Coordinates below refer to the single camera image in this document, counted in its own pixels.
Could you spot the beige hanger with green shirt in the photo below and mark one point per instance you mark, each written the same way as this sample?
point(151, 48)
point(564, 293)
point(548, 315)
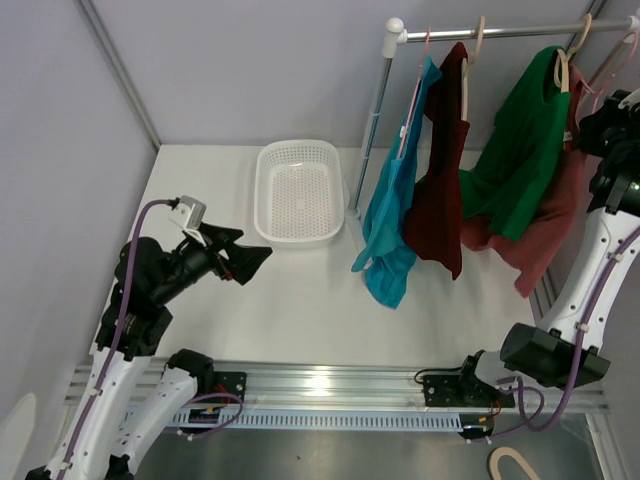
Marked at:
point(565, 70)

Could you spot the pink t shirt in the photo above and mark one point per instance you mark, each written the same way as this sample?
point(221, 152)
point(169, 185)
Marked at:
point(532, 254)

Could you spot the teal t shirt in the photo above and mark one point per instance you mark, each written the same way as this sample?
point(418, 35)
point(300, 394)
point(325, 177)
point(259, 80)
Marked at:
point(385, 259)

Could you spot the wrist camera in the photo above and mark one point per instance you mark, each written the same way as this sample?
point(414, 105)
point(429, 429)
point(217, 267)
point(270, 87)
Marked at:
point(630, 100)
point(187, 214)

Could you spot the maroon t shirt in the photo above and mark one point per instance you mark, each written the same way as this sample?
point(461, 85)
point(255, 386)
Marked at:
point(433, 223)

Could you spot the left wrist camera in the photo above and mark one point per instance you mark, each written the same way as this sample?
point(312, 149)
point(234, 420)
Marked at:
point(187, 214)

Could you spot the beige hanger on floor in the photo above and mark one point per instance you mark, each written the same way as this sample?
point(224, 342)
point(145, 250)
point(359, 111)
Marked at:
point(503, 457)

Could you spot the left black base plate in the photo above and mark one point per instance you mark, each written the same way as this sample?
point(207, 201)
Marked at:
point(233, 382)

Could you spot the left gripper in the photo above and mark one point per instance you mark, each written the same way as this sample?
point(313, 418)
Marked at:
point(243, 260)

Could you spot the white slotted cable duct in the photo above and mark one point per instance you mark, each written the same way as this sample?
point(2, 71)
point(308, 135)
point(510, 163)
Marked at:
point(272, 419)

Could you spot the aluminium mounting rail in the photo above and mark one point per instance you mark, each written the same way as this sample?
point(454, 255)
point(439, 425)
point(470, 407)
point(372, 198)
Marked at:
point(309, 387)

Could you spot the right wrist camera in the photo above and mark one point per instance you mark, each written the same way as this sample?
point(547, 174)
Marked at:
point(630, 100)

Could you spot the pink wire hanger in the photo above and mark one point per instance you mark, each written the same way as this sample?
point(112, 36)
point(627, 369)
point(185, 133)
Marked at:
point(413, 104)
point(614, 63)

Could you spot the metal clothes rack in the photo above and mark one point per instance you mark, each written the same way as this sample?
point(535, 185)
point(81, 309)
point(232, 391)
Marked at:
point(496, 74)

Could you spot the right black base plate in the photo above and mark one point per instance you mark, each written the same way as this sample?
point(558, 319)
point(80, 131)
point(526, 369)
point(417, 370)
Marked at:
point(455, 390)

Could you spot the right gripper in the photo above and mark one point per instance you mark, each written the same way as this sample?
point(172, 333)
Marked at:
point(611, 112)

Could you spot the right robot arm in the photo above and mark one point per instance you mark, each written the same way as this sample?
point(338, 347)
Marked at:
point(563, 349)

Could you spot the green t shirt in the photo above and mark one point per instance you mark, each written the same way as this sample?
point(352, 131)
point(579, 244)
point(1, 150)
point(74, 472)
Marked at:
point(517, 164)

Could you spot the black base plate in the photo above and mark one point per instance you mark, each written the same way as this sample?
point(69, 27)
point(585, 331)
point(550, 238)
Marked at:
point(455, 390)
point(233, 382)

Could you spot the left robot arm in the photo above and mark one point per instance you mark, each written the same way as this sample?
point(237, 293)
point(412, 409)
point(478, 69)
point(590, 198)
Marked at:
point(102, 442)

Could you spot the white plastic basket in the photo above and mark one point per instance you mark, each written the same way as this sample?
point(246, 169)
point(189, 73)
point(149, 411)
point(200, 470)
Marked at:
point(299, 194)

